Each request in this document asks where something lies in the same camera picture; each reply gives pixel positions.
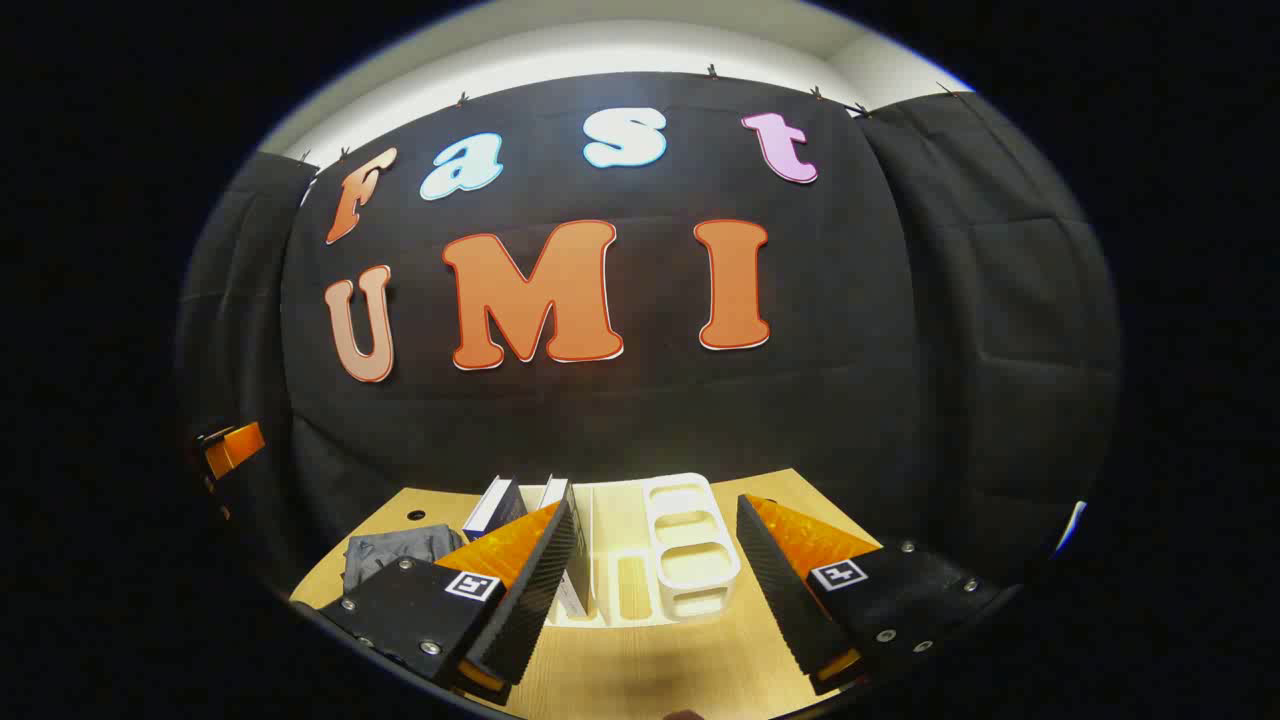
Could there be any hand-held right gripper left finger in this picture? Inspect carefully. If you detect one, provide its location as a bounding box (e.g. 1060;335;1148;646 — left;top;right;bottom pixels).
318;499;582;706

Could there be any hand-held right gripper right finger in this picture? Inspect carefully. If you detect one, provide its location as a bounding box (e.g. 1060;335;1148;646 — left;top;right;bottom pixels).
736;493;1012;698

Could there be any blue cover book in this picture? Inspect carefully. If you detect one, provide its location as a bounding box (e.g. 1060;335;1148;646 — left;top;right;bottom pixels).
462;476;529;541

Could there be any white bookshelf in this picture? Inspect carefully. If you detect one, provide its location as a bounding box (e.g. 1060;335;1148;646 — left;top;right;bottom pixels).
540;472;743;629

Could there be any portrait cover book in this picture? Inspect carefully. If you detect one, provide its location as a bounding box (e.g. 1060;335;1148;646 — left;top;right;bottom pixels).
537;477;597;621

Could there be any grey schoolbag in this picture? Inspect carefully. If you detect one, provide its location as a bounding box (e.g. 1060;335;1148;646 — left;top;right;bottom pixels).
342;524;466;598

